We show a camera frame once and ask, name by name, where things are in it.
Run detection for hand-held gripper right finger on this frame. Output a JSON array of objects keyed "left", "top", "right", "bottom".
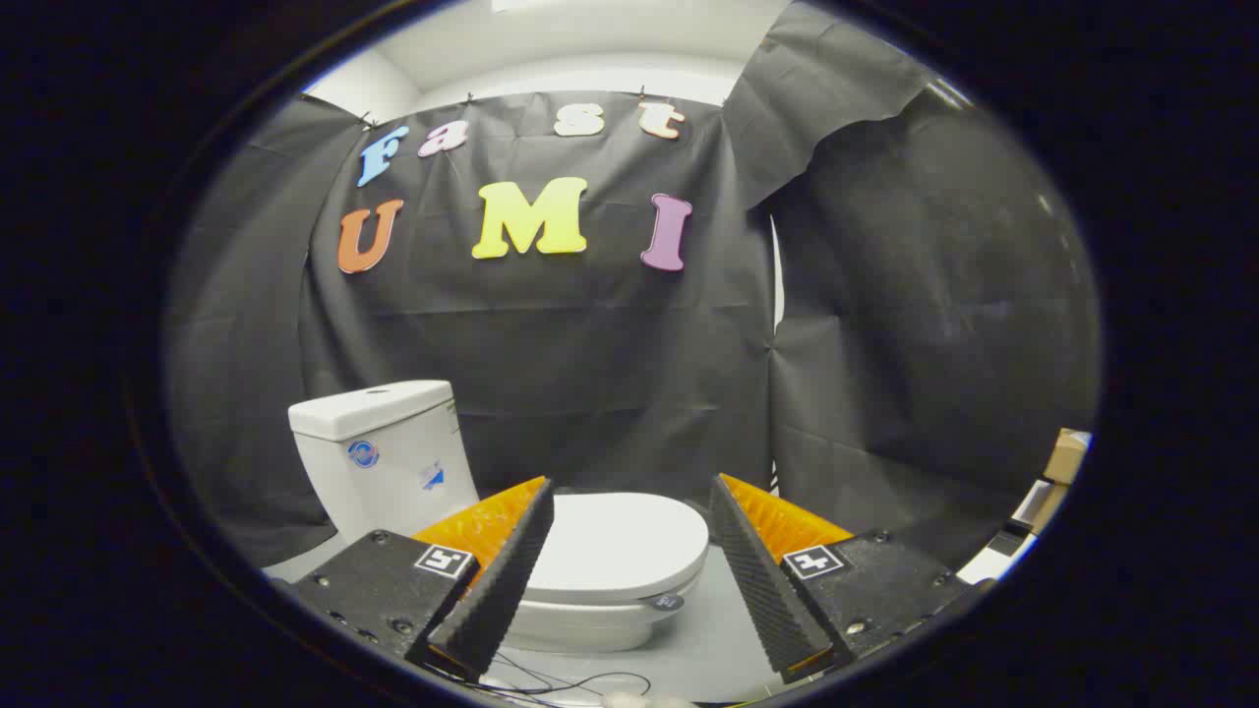
[{"left": 708, "top": 473, "right": 985, "bottom": 684}]

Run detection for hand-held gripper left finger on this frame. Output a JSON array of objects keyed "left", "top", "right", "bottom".
[{"left": 291, "top": 476, "right": 556, "bottom": 681}]

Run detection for white toilet lid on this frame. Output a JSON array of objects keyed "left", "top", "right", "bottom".
[{"left": 521, "top": 492, "right": 710, "bottom": 607}]

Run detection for black backdrop cloth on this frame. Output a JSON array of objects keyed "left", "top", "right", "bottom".
[{"left": 165, "top": 0, "right": 1101, "bottom": 571}]

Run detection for brown cardboard box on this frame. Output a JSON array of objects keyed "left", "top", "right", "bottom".
[{"left": 1043, "top": 429, "right": 1093, "bottom": 485}]

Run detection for thin black cable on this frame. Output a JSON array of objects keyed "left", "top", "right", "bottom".
[{"left": 423, "top": 649, "right": 652, "bottom": 703}]

